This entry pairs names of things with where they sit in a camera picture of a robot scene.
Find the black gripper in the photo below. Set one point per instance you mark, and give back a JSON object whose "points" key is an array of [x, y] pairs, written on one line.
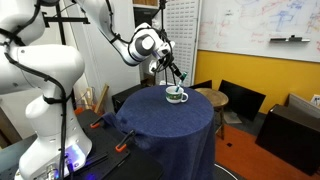
{"points": [[175, 70]]}

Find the green white marker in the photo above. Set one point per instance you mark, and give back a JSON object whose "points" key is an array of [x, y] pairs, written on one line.
{"points": [[184, 75]]}

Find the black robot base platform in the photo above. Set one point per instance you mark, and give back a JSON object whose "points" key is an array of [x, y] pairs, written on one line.
{"points": [[133, 166]]}

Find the white green christmas mug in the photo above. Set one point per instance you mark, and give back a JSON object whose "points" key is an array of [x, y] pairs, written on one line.
{"points": [[173, 97]]}

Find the small black monitor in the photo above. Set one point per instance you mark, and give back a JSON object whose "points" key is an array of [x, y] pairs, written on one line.
{"points": [[201, 85]]}

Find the round wooden stool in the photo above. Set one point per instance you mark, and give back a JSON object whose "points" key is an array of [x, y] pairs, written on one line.
{"points": [[213, 96]]}

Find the white perforated panel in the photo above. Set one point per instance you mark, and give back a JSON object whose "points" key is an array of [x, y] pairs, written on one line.
{"points": [[185, 40]]}

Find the blue tablecloth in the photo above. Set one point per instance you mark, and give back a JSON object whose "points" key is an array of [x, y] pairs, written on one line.
{"points": [[166, 133]]}

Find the black box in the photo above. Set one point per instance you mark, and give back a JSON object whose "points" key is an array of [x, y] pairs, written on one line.
{"points": [[125, 97]]}

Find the black tripod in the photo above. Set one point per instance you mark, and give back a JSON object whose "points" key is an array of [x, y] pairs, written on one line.
{"points": [[164, 20]]}

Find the grey flat floor plate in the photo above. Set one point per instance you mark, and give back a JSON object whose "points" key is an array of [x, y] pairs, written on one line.
{"points": [[232, 117]]}

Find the large black monitor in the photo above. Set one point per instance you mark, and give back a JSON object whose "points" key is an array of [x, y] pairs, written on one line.
{"points": [[241, 100]]}

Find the wooden plank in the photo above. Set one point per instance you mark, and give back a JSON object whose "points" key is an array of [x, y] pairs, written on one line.
{"points": [[101, 99]]}

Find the orange black clamp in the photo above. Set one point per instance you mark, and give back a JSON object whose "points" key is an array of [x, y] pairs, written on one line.
{"points": [[95, 124], [122, 144]]}

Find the whiteboard with drawings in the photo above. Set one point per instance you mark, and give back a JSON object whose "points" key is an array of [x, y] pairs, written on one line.
{"points": [[256, 23]]}

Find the grey whiteboard tray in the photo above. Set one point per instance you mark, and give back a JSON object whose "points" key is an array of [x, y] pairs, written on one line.
{"points": [[280, 41]]}

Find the black whiteboard eraser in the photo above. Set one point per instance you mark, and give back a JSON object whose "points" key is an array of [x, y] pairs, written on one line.
{"points": [[295, 38]]}

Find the black cabinet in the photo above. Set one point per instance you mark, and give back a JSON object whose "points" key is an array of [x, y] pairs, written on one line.
{"points": [[290, 140]]}

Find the grey board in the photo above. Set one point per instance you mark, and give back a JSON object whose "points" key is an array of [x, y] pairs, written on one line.
{"points": [[305, 106]]}

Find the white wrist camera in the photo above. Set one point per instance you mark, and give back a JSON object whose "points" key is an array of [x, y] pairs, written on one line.
{"points": [[166, 48]]}

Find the black camera stand pole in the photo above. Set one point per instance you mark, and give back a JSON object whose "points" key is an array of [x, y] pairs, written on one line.
{"points": [[61, 25]]}

